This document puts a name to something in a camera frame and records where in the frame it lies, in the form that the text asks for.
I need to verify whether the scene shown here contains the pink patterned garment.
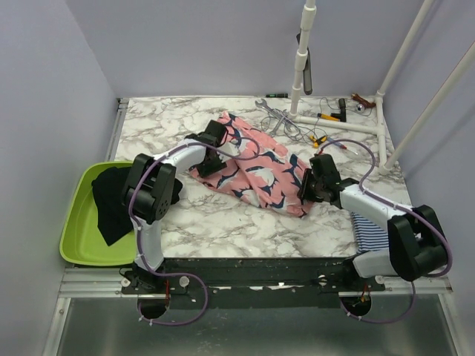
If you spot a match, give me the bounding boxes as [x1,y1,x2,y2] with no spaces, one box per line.
[189,111,313,217]

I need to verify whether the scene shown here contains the blue white striped garment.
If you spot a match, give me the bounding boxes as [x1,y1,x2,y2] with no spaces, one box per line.
[350,213,389,253]

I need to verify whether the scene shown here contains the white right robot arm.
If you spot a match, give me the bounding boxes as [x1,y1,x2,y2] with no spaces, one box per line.
[298,154,453,291]

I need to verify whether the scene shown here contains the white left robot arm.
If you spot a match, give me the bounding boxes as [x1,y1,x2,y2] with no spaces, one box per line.
[122,120,228,293]

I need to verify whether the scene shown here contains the lime green laundry basket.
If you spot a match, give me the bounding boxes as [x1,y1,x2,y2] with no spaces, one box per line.
[59,161,136,267]

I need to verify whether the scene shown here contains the yellow black pliers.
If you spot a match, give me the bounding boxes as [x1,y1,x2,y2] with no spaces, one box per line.
[309,135,328,148]

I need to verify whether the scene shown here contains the black T-shaped tool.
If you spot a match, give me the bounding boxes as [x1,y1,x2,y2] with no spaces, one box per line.
[331,98,347,122]

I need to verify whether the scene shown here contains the chrome combination wrench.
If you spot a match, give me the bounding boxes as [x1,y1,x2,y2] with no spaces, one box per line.
[255,99,282,119]

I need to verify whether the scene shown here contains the green black precision screwdriver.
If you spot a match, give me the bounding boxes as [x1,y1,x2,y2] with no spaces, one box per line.
[265,93,289,99]

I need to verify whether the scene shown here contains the black garment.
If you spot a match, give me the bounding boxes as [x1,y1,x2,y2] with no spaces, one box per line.
[92,163,183,246]

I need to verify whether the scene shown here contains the white PVC pipe stand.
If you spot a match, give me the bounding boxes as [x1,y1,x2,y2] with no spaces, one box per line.
[289,0,394,174]

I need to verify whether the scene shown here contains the blue red handled screwdriver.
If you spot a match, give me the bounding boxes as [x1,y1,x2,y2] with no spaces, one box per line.
[327,136,358,156]

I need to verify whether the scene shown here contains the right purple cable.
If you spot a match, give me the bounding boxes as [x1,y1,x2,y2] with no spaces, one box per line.
[317,139,453,323]

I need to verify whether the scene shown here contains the purple cable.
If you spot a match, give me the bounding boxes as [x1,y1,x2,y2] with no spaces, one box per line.
[317,139,453,323]
[128,136,261,327]

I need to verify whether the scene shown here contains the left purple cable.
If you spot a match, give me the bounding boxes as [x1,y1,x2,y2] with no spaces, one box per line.
[128,136,261,327]

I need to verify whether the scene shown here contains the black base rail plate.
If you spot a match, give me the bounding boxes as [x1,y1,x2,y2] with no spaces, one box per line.
[122,257,384,309]

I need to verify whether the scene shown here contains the aluminium frame rail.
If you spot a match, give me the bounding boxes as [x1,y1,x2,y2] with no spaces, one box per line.
[58,268,139,298]

